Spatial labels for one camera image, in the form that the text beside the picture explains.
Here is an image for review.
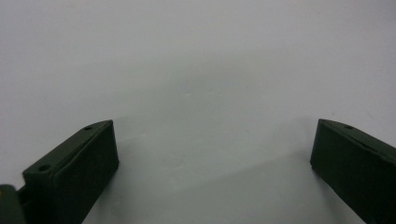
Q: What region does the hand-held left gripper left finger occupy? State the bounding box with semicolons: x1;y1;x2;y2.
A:
21;119;120;224

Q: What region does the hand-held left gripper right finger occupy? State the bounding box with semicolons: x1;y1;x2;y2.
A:
309;118;396;224

